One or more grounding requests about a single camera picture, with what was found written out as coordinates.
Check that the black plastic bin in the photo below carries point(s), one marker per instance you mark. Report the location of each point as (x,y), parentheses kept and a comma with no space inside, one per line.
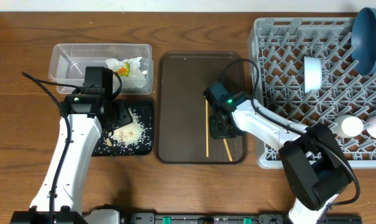
(144,146)

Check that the yellow green snack wrapper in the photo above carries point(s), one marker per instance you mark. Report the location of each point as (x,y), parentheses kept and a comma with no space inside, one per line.
(124,71)

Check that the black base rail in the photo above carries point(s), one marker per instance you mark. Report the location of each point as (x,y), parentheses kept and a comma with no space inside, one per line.
(190,218)

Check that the grey dishwasher rack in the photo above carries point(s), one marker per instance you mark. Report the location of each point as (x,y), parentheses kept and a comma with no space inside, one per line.
(279,47)

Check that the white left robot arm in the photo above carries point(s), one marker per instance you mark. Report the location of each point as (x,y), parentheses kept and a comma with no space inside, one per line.
(59,199)

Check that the brown serving tray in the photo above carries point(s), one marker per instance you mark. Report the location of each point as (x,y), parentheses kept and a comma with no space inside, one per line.
(183,76)

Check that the white tissue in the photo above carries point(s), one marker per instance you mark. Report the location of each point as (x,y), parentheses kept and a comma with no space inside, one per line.
(136,78)

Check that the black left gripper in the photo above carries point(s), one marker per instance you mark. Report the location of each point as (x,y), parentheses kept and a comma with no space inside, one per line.
(120,115)

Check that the white cup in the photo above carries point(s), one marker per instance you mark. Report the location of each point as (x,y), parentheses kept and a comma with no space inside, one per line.
(348,126)

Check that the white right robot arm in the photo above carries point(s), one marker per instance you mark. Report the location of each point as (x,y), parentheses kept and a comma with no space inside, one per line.
(316,169)

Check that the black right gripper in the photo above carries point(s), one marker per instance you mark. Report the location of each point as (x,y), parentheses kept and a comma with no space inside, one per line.
(216,133)

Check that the dark blue plate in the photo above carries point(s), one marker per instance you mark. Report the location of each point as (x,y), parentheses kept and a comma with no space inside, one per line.
(364,40)

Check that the light blue bowl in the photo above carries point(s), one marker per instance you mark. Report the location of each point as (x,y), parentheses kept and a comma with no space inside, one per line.
(312,74)

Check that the wooden chopstick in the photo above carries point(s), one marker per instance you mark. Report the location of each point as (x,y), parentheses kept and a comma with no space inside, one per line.
(207,127)
(227,150)

